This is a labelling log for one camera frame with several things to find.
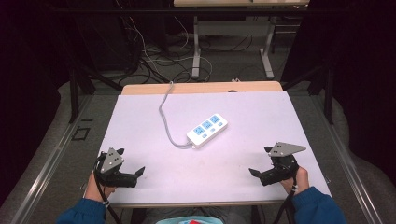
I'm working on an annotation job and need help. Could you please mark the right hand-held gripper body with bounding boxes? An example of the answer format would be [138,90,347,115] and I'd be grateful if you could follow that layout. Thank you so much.
[259,142,307,188]

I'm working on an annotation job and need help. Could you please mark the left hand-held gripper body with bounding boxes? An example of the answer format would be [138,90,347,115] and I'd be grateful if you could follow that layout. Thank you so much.
[93,147,138,189]

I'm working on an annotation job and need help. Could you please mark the person's right hand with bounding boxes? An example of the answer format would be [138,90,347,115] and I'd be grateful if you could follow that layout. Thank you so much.
[279,166,310,197]

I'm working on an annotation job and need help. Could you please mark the person's left hand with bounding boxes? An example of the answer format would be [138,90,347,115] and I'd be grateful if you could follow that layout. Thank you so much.
[84,172,115,203]

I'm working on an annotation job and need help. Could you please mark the white table mat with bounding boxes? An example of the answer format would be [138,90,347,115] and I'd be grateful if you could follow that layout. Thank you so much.
[97,91,332,206]

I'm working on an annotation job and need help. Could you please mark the white power strip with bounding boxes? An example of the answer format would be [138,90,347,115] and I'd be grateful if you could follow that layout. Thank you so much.
[186,113,229,149]

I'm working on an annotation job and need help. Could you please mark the person's teal clothing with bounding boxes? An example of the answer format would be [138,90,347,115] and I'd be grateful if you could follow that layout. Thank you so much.
[154,216,224,224]

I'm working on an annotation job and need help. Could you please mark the black metal stand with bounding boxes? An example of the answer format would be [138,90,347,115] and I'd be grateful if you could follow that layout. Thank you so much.
[68,63,124,124]
[281,63,334,125]

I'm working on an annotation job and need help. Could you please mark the desk with white metal legs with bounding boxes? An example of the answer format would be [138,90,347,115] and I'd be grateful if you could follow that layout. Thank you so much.
[173,0,311,80]

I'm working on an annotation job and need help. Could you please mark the right hand-held gripper black cable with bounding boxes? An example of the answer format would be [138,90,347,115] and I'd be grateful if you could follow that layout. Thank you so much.
[273,175,297,224]

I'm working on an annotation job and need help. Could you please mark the hand-held gripper black cable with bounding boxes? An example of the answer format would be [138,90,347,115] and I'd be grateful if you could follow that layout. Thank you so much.
[273,175,297,224]
[93,155,123,224]

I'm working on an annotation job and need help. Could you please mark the left hand-held gripper black cable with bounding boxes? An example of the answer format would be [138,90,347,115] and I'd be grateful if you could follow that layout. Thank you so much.
[93,155,123,224]

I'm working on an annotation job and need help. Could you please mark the grey power strip cable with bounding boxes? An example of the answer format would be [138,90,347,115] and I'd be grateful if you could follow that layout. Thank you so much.
[158,80,194,150]

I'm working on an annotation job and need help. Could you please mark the aluminium floor rail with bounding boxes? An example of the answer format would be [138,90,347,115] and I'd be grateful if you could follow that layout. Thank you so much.
[311,94,386,224]
[8,94,94,224]

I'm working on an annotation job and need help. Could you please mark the tangle of floor cables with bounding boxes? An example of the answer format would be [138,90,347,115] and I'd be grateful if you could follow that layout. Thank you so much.
[115,0,214,86]

